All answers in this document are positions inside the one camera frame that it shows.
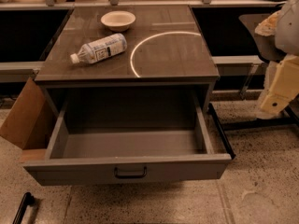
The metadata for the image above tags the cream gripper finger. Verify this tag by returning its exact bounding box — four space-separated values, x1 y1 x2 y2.
260 55 299 115

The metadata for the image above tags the black drawer handle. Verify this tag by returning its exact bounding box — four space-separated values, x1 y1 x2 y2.
114 167 148 179

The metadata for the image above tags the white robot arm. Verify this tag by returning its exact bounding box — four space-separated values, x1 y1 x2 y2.
260 0 299 115

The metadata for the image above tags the white ceramic bowl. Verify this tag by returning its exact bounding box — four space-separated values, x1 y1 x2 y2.
101 11 135 32

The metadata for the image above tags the grey open top drawer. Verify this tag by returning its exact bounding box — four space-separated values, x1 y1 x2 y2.
23 90 232 186

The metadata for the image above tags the clear plastic water bottle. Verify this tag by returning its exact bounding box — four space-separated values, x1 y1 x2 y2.
70 33 127 64

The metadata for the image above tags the black drawer side rail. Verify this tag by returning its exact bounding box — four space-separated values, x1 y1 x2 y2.
208 103 235 160

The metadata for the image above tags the brown cardboard box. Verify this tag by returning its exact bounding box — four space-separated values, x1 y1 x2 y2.
0 78 56 162

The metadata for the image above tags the black bar on floor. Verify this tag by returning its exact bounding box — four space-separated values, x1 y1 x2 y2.
12 192 35 224

